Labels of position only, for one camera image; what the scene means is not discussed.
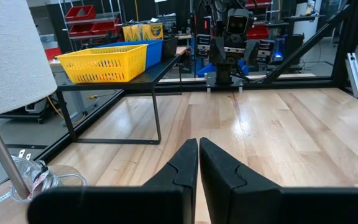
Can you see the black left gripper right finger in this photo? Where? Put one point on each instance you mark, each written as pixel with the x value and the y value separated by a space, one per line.
pixel 222 180

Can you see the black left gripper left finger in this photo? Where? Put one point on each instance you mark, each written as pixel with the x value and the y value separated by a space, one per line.
pixel 182 174

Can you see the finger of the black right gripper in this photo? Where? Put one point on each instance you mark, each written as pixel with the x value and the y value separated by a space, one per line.
pixel 252 51
pixel 217 49

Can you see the black plastic basket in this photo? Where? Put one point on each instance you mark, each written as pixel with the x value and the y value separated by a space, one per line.
pixel 169 48

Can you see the blue plastic basket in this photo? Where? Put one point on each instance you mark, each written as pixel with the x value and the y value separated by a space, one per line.
pixel 154 53

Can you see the yellow plastic basket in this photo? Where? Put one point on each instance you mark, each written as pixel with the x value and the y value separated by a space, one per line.
pixel 104 63

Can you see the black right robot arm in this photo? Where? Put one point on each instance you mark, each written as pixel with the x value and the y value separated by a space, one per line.
pixel 224 74

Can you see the blue storage bin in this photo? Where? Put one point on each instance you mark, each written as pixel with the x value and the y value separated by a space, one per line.
pixel 205 70

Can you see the black mesh shelf riser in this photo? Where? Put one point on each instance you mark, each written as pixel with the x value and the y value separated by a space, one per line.
pixel 148 76

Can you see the white table lamp wooden base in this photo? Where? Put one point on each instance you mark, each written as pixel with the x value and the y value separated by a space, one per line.
pixel 8 56

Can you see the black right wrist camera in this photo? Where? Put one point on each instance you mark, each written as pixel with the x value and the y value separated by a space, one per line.
pixel 237 22

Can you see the silver aluminium extrusion bracket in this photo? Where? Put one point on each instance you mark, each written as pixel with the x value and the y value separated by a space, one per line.
pixel 356 76

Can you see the grey desk leg frame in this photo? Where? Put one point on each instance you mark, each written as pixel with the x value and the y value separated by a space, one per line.
pixel 77 104

